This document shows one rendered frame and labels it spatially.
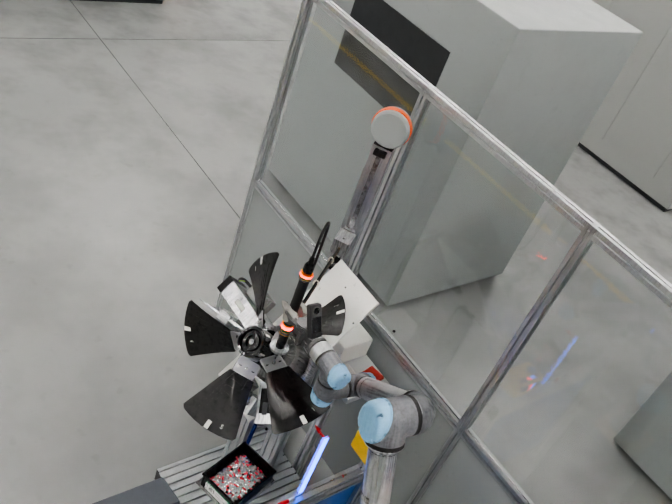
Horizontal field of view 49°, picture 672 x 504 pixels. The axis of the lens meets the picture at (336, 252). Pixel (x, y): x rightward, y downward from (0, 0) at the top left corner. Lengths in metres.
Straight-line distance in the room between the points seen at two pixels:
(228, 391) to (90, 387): 1.41
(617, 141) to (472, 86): 4.31
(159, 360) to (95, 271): 0.77
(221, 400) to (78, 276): 2.04
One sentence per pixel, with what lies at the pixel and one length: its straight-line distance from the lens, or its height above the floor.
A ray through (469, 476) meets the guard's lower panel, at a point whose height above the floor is 0.85.
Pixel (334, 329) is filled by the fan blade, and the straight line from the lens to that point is 2.56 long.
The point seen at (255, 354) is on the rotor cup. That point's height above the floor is 1.21.
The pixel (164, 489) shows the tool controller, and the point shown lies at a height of 1.24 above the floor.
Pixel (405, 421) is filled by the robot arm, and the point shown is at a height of 1.64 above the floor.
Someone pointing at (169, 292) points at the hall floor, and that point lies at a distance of 4.58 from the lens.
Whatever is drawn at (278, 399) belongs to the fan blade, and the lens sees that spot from 2.61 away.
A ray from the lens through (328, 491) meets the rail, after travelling 2.87.
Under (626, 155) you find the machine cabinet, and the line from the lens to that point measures 8.30.
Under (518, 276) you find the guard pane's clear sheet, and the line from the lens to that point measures 2.69.
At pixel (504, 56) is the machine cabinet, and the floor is 1.89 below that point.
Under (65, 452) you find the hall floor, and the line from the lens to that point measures 3.79.
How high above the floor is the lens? 3.12
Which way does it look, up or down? 36 degrees down
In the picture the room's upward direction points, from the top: 22 degrees clockwise
